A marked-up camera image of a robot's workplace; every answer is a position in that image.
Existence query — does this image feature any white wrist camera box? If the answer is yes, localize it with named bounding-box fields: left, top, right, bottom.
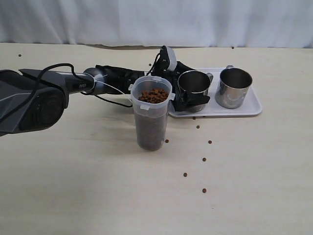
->
left=158, top=46, right=178, bottom=71

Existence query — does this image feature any white plastic tray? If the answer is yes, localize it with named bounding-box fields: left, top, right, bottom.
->
left=168, top=67, right=263, bottom=118

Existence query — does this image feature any steel cup with pellets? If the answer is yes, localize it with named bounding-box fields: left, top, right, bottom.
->
left=215, top=65, right=253, bottom=109

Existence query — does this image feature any white backdrop curtain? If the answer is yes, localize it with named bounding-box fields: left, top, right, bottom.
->
left=0, top=0, right=313, bottom=48

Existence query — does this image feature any translucent plastic container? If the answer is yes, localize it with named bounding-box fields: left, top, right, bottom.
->
left=129, top=75, right=175, bottom=151

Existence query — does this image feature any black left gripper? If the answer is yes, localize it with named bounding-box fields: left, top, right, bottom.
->
left=146, top=61, right=210, bottom=112

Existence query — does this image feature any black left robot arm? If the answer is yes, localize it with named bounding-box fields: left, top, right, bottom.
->
left=0, top=63, right=210, bottom=136

